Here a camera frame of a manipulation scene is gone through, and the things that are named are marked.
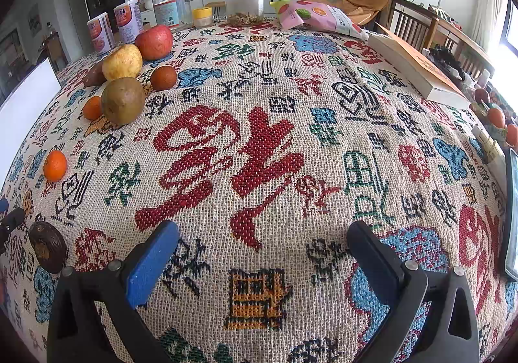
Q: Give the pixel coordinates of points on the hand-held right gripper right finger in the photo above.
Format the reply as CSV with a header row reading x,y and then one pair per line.
x,y
374,262

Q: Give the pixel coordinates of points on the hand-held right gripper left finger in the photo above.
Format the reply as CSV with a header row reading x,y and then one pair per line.
x,y
151,262

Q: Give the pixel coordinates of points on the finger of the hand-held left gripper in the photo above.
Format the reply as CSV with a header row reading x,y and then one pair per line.
x,y
14,218
3,206

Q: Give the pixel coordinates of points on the white board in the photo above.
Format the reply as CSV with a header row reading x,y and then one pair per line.
x,y
24,104

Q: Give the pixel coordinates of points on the purple sweet potato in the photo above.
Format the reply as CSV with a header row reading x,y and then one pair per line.
x,y
93,77

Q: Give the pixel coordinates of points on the dark brown wrinkled fruit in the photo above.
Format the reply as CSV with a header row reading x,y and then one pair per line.
x,y
46,245

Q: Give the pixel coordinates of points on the small tangerine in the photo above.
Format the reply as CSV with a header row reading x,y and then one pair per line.
x,y
92,108
55,166

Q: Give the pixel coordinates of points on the dark tablet screen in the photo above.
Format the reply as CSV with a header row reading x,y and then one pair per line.
x,y
512,217

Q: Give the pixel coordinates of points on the printed woven tablecloth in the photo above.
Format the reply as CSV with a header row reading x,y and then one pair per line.
x,y
263,152

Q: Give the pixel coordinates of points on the brown green pear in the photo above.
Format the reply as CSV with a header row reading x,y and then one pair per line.
x,y
122,100

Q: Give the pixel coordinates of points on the small brown round fruit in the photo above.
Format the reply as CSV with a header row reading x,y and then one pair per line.
x,y
164,78

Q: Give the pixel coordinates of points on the yellow pear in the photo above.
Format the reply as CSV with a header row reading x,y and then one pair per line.
x,y
121,63

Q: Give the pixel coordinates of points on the orange fruit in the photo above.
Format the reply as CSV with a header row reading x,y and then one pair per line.
x,y
512,135
496,118

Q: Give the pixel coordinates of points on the dark red apple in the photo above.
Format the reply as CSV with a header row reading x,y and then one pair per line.
x,y
481,96

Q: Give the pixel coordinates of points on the orange label tin can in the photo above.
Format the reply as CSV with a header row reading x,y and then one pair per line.
x,y
100,33

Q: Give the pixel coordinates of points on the white book orange cover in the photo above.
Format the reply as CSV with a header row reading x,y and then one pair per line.
x,y
421,63

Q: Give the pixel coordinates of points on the black cloth heap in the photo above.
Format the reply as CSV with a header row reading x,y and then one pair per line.
x,y
445,59

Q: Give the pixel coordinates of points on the purple label tin can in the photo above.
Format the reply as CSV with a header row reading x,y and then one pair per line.
x,y
128,21

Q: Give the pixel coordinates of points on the dark wooden chair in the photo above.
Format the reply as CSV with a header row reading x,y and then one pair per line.
x,y
408,21

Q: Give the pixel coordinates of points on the white round vase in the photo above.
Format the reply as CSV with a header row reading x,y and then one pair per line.
x,y
149,3

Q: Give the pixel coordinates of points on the small yellow lid jar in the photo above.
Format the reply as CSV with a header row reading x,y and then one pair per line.
x,y
202,17

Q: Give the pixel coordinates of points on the pink fruit print snack bag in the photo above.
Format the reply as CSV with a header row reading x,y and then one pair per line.
x,y
319,17

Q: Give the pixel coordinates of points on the glass jar with gold lid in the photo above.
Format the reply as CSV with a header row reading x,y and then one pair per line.
x,y
168,6

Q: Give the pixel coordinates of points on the orange sofa cushion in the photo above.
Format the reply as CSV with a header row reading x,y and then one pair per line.
x,y
360,0

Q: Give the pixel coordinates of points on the small wooden stool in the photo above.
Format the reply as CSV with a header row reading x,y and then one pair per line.
x,y
214,6

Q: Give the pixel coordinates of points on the yellow green packet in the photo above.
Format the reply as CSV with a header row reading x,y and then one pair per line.
x,y
277,6

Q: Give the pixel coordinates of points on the clear plastic jar black lid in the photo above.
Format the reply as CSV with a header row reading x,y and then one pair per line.
x,y
244,0

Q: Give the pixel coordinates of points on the framed wall picture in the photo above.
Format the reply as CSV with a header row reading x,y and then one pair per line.
x,y
34,17

